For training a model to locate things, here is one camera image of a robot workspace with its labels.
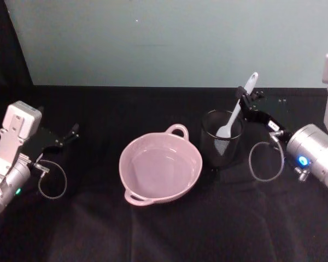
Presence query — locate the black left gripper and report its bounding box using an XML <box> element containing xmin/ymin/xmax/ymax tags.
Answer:
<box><xmin>22</xmin><ymin>105</ymin><xmax>80</xmax><ymax>164</ymax></box>

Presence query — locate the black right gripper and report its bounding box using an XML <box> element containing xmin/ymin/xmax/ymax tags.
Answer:
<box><xmin>235</xmin><ymin>86</ymin><xmax>291</xmax><ymax>143</ymax></box>

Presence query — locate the pale grey spatula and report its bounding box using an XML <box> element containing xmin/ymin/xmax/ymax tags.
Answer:
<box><xmin>215</xmin><ymin>72</ymin><xmax>259</xmax><ymax>139</ymax></box>

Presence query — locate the black mesh cup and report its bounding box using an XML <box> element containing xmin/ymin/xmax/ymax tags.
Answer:
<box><xmin>201</xmin><ymin>109</ymin><xmax>245</xmax><ymax>168</ymax></box>

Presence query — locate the black curtain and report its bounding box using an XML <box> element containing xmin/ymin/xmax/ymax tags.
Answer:
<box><xmin>0</xmin><ymin>0</ymin><xmax>35</xmax><ymax>88</ymax></box>

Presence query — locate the black table cloth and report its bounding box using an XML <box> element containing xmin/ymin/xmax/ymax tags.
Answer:
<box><xmin>0</xmin><ymin>84</ymin><xmax>328</xmax><ymax>262</ymax></box>

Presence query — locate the thin dark left gripper cable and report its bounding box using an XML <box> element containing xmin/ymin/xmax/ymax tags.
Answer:
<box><xmin>33</xmin><ymin>160</ymin><xmax>68</xmax><ymax>200</ymax></box>

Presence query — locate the thin dark gripper cable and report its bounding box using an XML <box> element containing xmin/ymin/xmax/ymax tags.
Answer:
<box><xmin>249</xmin><ymin>130</ymin><xmax>285</xmax><ymax>182</ymax></box>
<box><xmin>33</xmin><ymin>160</ymin><xmax>68</xmax><ymax>200</ymax></box>

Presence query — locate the thin dark right gripper cable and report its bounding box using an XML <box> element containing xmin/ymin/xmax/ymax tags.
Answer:
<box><xmin>249</xmin><ymin>130</ymin><xmax>285</xmax><ymax>182</ymax></box>

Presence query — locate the pink two-handled bowl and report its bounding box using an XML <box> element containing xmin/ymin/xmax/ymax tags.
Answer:
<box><xmin>118</xmin><ymin>123</ymin><xmax>203</xmax><ymax>207</ymax></box>

